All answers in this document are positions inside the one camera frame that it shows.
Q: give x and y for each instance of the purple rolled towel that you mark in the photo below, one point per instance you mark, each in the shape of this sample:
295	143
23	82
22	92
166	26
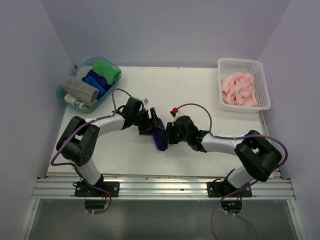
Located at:
99	79

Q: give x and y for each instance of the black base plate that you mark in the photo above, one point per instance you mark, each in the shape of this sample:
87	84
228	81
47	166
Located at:
83	190
219	189

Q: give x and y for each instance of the grey towel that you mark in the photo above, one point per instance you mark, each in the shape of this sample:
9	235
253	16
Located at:
81	90

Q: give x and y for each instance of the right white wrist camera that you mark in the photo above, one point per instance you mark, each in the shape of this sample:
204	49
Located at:
176	113

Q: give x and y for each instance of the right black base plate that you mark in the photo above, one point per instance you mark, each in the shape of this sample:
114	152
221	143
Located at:
219	189

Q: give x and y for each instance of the beige patterned rolled towel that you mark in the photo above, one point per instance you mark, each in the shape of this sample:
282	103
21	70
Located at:
75	102

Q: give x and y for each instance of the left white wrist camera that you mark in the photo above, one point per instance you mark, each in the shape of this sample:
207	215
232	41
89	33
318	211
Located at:
145	101

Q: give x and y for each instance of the green rolled towel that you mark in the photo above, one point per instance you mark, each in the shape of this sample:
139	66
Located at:
106	70

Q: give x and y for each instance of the blue rolled towel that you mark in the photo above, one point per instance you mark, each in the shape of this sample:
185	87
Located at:
94	83

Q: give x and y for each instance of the white plastic basket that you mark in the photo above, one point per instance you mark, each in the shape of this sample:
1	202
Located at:
228	66

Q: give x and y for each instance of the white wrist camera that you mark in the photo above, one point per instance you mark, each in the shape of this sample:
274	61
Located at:
176	113
145	101

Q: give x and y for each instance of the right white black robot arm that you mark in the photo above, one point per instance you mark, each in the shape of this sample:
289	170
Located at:
258	157

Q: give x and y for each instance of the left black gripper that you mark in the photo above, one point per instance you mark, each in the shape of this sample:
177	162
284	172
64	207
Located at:
146	129

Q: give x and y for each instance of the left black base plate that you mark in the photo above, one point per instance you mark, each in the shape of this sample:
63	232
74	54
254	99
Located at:
83	190

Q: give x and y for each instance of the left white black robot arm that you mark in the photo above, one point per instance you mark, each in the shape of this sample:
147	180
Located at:
78	140

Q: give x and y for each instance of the pink towel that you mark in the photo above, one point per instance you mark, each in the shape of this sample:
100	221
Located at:
239	89

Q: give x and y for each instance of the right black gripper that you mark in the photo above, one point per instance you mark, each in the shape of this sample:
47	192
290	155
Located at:
170	128

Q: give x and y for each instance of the blue translucent plastic bin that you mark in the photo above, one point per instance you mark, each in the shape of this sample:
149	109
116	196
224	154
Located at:
81	72

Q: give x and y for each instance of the aluminium mounting rail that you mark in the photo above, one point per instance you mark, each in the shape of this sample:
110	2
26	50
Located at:
135	187

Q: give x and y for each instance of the purple towel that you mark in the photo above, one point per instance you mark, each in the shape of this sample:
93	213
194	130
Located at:
157	135
99	79

